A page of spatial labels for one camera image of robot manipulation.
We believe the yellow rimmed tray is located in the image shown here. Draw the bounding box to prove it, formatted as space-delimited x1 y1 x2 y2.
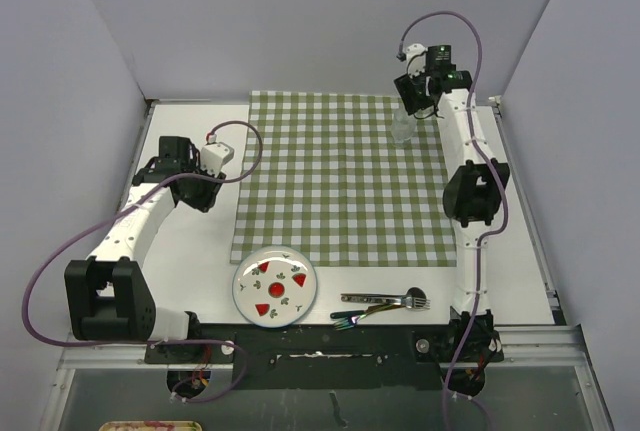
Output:
99 420 203 431

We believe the clear drinking glass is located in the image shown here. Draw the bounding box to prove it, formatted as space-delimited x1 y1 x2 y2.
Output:
391 108 417 147

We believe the purple cable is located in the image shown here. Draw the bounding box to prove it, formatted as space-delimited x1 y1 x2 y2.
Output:
397 10 510 431
22 121 264 405

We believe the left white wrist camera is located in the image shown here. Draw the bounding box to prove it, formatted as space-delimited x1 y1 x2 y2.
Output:
200 133 235 176

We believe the white plate with strawberries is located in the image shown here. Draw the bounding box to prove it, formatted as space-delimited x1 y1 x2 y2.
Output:
232 246 318 329

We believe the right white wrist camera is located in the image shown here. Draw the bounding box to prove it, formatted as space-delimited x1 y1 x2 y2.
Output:
397 43 428 78

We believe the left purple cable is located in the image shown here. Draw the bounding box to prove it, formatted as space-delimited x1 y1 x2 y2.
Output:
22 121 264 405

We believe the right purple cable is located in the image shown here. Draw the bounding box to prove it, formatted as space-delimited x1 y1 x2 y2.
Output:
397 10 510 431

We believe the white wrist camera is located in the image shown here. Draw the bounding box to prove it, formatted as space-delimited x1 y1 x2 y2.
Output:
397 43 428 78
200 133 235 176

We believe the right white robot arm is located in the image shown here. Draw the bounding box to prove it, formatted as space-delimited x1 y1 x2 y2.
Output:
394 44 510 360

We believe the silver fork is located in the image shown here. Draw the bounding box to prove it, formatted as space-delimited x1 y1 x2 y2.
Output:
340 287 431 310

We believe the green white checkered tablecloth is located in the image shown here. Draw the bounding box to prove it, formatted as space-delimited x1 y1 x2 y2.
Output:
230 91 456 267

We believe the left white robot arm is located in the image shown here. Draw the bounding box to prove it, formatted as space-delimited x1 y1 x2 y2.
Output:
64 136 234 362

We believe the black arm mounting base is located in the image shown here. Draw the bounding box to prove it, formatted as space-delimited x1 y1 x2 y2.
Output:
144 324 504 393

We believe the iridescent rainbow fork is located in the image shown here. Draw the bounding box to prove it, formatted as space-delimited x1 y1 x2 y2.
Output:
330 304 403 331

